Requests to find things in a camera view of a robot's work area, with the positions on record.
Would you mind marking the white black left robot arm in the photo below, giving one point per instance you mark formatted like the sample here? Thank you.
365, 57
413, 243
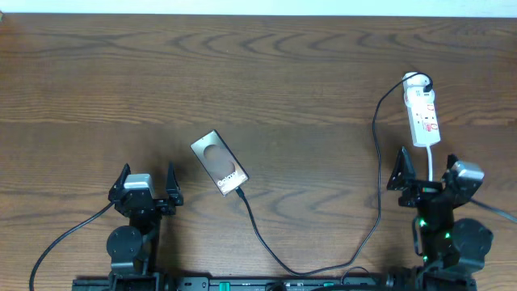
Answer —
134, 248

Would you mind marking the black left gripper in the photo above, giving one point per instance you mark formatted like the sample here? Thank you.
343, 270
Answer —
174, 196

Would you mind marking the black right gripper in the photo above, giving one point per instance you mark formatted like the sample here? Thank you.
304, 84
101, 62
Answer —
421, 189

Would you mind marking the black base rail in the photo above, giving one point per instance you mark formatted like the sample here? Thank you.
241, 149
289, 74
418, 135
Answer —
194, 283

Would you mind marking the white USB charger adapter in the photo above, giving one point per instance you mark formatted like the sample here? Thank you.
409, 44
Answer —
418, 89

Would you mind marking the white power strip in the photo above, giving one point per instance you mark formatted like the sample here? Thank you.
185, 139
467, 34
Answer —
424, 125

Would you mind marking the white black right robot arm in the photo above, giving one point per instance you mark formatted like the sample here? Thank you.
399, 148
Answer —
452, 250

